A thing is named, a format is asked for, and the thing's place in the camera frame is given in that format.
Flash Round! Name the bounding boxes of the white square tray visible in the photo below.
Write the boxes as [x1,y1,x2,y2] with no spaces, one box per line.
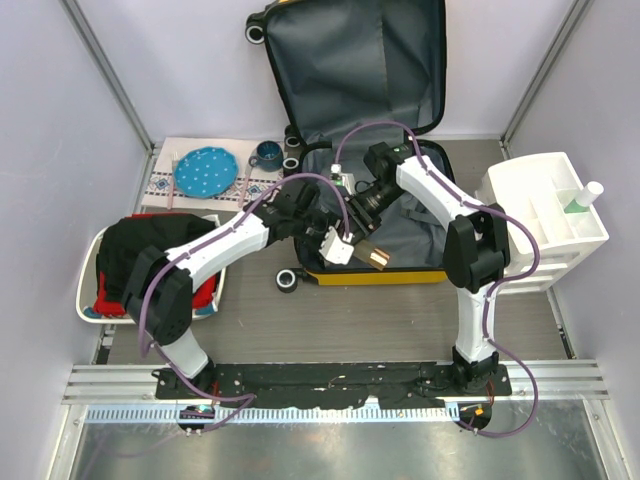
[75,228,226,325]

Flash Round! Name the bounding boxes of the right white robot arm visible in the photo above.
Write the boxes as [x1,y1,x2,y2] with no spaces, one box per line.
[347,143,510,395]

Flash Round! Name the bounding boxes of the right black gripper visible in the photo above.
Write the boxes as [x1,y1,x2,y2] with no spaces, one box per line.
[336,183,404,248]

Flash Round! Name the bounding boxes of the green white tube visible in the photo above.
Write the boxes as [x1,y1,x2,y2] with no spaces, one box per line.
[564,181,604,214]

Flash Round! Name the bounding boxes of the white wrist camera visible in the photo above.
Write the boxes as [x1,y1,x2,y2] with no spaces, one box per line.
[319,226,355,265]
[329,163,356,195]

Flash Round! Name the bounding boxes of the yellow Pikachu hard suitcase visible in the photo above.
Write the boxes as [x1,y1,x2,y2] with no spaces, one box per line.
[243,0,469,294]

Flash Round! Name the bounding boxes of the dark blue ceramic cup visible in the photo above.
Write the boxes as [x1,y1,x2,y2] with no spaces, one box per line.
[248,140,284,172]

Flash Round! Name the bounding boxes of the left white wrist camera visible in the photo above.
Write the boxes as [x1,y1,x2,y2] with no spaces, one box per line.
[319,226,355,265]

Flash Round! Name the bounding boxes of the blue polka dot plate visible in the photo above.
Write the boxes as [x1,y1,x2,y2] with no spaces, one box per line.
[173,146,239,199]

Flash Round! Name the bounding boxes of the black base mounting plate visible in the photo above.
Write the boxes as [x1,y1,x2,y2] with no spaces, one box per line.
[155,360,512,408]

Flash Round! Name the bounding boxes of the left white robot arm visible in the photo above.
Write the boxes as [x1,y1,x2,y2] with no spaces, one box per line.
[121,173,349,399]

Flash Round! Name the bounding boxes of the white slotted cable duct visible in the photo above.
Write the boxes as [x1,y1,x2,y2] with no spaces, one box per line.
[85,402,459,425]

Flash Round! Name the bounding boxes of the white plastic drawer organizer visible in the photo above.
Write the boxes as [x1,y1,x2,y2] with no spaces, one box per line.
[476,152,609,294]

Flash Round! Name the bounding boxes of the red item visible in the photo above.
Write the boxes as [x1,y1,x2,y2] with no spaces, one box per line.
[92,213,221,317]

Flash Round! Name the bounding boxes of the pink handled knife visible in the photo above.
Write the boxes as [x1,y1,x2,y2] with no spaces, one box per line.
[238,165,253,210]

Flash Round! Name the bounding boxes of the teal Doraemon towel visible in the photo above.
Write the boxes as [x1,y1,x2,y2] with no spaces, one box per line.
[82,214,226,321]

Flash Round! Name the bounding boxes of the patterned white placemat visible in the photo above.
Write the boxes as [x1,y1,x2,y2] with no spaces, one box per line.
[142,137,282,212]

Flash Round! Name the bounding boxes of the clear amber bottle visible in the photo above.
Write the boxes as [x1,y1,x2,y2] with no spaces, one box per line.
[353,240,390,271]

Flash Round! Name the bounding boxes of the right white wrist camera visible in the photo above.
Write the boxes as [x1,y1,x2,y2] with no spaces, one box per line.
[329,163,356,195]

